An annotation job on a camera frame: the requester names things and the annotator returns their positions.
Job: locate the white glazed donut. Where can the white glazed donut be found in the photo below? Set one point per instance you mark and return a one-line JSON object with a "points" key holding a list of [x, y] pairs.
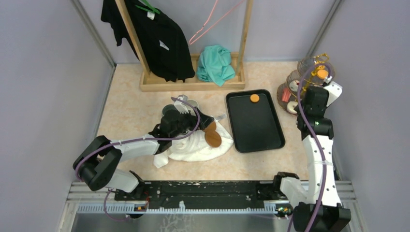
{"points": [[292, 107]]}

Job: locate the teal cloth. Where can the teal cloth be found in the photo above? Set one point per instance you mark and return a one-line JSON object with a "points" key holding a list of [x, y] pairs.
{"points": [[214, 65]]}

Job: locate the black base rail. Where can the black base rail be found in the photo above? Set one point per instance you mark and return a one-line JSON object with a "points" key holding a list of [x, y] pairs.
{"points": [[212, 195]]}

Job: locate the white towel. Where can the white towel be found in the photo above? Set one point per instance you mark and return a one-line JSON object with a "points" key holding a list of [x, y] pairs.
{"points": [[195, 148]]}

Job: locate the orange biscuit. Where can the orange biscuit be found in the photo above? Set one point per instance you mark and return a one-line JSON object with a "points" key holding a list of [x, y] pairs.
{"points": [[254, 98]]}

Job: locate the green hanger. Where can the green hanger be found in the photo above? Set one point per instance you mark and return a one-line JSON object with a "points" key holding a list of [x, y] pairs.
{"points": [[146, 6]]}

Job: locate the orange macaron on stand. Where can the orange macaron on stand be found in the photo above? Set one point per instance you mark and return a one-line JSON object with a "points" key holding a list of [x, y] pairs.
{"points": [[322, 74]]}

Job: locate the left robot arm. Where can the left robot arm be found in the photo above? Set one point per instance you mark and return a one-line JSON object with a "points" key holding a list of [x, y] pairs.
{"points": [[97, 165]]}

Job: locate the wooden clothes rack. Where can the wooden clothes rack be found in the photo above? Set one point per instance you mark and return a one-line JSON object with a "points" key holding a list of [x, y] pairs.
{"points": [[149, 82]]}

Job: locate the three-tier glass stand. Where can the three-tier glass stand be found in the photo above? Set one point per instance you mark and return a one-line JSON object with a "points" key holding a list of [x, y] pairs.
{"points": [[312, 80]]}

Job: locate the white speckled mug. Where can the white speckled mug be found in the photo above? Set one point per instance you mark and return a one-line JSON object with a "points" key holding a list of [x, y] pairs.
{"points": [[193, 103]]}

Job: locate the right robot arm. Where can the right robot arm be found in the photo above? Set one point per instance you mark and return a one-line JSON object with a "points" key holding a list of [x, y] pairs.
{"points": [[318, 208]]}

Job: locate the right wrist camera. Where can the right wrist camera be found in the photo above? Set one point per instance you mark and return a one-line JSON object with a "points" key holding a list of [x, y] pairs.
{"points": [[334, 90]]}

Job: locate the black baking tray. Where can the black baking tray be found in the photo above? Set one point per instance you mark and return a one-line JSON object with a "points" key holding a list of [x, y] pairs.
{"points": [[255, 126]]}

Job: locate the red cake slice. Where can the red cake slice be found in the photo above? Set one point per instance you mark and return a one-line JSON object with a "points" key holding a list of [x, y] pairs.
{"points": [[286, 95]]}

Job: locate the grey-blue ceramic mug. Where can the grey-blue ceramic mug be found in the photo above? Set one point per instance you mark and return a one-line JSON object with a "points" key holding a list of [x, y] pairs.
{"points": [[167, 108]]}

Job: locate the wooden coaster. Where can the wooden coaster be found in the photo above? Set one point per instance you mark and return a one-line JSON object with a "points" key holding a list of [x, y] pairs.
{"points": [[213, 139], [211, 127]]}

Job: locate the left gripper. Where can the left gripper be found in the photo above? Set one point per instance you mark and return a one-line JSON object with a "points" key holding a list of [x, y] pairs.
{"points": [[193, 120]]}

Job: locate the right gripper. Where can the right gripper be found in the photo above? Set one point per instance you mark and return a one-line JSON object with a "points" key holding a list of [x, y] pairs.
{"points": [[325, 103]]}

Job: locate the black t-shirt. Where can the black t-shirt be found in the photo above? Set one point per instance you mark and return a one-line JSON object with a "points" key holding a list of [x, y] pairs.
{"points": [[163, 43]]}

